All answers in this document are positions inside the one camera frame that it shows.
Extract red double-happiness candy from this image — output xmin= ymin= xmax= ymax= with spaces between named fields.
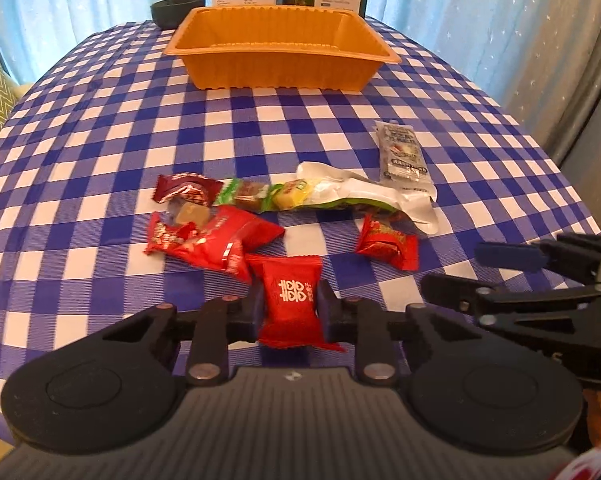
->
xmin=246 ymin=255 xmax=345 ymax=352

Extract large red snack packet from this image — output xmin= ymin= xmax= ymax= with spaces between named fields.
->
xmin=144 ymin=205 xmax=285 ymax=284

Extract small red candy packet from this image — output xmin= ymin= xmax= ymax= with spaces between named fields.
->
xmin=355 ymin=214 xmax=419 ymax=271

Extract green brown candy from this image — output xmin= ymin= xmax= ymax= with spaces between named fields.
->
xmin=215 ymin=178 xmax=274 ymax=214

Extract dark red candy packet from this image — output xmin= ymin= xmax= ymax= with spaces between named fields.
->
xmin=152 ymin=172 xmax=223 ymax=207

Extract long green snack bag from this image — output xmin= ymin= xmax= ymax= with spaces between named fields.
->
xmin=296 ymin=162 xmax=439 ymax=235

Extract clear grey snack packet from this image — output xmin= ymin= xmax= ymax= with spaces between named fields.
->
xmin=375 ymin=122 xmax=437 ymax=200

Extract yellow green candy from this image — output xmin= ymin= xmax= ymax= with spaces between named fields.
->
xmin=272 ymin=179 xmax=313 ymax=210

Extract tan unwrapped candy cube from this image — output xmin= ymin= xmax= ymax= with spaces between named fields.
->
xmin=174 ymin=202 xmax=212 ymax=229

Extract blue checkered tablecloth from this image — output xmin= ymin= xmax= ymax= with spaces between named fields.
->
xmin=0 ymin=22 xmax=597 ymax=439

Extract grey outer curtain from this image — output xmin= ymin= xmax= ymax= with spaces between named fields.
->
xmin=503 ymin=0 xmax=601 ymax=162

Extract blue star curtain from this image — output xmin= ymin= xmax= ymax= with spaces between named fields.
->
xmin=0 ymin=0 xmax=601 ymax=125

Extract orange plastic tray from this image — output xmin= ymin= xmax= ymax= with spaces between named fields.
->
xmin=164 ymin=6 xmax=401 ymax=92

